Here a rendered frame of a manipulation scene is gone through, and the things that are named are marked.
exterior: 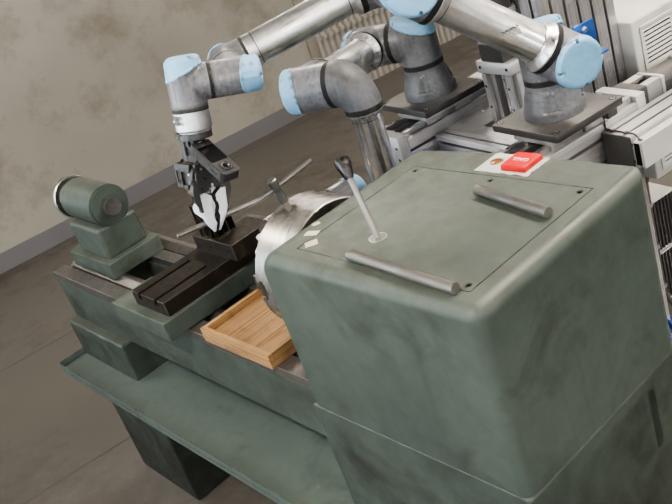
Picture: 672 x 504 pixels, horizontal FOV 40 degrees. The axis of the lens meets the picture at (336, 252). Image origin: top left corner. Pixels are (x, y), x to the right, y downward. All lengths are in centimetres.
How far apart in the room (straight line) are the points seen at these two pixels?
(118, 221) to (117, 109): 321
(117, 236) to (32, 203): 312
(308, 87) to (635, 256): 92
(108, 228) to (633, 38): 167
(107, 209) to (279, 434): 93
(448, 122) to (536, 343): 122
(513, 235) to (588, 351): 25
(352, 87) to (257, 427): 99
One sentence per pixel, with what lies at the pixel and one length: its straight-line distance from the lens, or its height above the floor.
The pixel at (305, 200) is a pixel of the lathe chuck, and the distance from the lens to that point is 203.
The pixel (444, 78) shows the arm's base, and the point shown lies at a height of 121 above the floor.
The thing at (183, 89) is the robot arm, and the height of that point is 158.
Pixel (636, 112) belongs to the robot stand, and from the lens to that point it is 240.
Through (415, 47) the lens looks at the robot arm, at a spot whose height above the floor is 132.
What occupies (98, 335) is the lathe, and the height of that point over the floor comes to 68.
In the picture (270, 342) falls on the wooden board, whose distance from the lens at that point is 227.
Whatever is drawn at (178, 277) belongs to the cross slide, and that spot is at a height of 97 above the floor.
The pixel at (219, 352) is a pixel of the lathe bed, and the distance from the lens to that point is 245.
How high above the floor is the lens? 201
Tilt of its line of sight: 26 degrees down
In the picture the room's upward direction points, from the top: 20 degrees counter-clockwise
